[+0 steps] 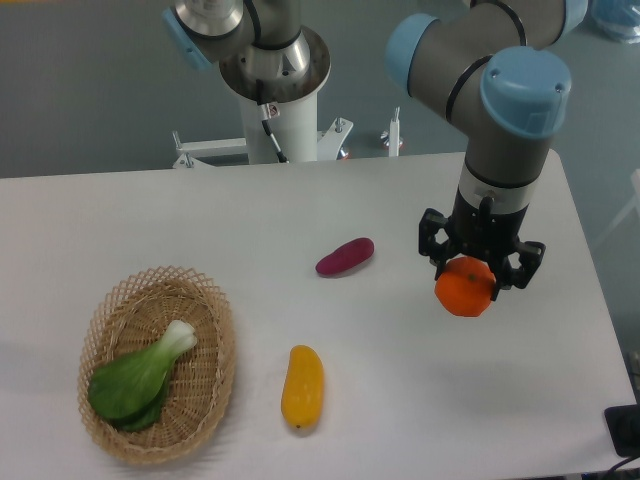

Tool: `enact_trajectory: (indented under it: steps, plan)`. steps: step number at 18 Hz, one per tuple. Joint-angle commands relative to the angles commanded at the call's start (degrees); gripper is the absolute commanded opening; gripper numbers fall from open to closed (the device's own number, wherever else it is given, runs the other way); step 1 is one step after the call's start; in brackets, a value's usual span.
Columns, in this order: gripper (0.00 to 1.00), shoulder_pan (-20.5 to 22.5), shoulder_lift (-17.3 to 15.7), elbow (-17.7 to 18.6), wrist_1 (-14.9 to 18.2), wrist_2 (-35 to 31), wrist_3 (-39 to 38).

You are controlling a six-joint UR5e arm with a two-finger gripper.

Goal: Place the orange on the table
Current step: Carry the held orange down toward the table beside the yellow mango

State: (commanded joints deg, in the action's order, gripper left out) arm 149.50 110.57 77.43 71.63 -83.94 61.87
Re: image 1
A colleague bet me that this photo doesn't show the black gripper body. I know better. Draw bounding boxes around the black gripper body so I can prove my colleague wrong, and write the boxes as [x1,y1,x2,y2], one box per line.
[450,163,538,261]

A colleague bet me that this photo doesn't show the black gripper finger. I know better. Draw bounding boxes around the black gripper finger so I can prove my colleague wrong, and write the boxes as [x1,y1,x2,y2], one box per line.
[418,208,458,280]
[490,240,546,301]

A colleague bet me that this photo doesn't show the blue object top right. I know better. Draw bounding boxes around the blue object top right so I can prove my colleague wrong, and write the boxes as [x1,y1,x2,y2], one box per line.
[588,0,639,45]

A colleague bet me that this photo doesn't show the black device at edge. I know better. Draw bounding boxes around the black device at edge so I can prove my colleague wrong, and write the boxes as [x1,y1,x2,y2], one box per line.
[604,404,639,457]

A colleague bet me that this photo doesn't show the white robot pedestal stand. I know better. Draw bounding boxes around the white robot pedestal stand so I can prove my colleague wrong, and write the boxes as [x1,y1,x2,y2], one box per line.
[171,29,405,169]

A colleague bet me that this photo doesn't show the yellow mango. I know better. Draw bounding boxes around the yellow mango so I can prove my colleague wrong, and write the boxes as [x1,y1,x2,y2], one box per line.
[281,345,325,430]

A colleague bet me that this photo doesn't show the woven bamboo basket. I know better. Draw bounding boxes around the woven bamboo basket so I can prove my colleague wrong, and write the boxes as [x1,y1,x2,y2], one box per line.
[77,266,236,465]

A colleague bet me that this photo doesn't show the black cable on pedestal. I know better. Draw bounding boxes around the black cable on pedestal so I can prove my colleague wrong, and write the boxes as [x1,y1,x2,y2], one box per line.
[255,78,291,164]

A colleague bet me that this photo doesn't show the green bok choy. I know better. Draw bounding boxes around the green bok choy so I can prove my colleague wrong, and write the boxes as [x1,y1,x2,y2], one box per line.
[88,320,197,432]

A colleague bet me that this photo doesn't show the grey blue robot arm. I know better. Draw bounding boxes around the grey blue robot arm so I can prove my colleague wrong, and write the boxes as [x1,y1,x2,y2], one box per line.
[162,1,587,291]

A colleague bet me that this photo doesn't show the orange fruit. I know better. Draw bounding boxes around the orange fruit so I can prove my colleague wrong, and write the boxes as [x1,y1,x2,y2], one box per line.
[434,256,495,318]

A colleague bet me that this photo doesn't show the purple sweet potato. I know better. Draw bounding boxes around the purple sweet potato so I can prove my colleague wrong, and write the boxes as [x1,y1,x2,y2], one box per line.
[315,237,375,277]

